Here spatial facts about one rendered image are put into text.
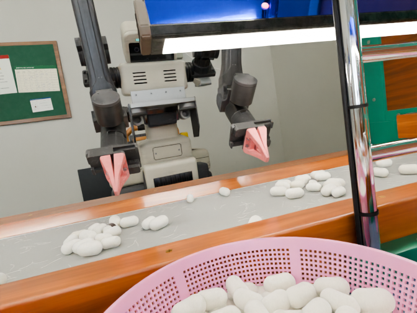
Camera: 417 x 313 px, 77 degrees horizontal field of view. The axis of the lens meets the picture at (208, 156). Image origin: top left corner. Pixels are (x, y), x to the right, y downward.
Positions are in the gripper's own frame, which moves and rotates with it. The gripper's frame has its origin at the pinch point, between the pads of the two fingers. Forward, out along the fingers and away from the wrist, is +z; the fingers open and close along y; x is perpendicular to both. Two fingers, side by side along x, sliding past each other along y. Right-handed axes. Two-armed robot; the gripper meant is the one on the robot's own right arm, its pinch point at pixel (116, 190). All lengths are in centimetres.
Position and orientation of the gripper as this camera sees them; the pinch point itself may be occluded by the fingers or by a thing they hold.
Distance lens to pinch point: 52.7
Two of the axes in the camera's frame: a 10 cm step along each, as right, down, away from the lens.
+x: -0.5, 7.1, 7.0
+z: 2.7, 6.9, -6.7
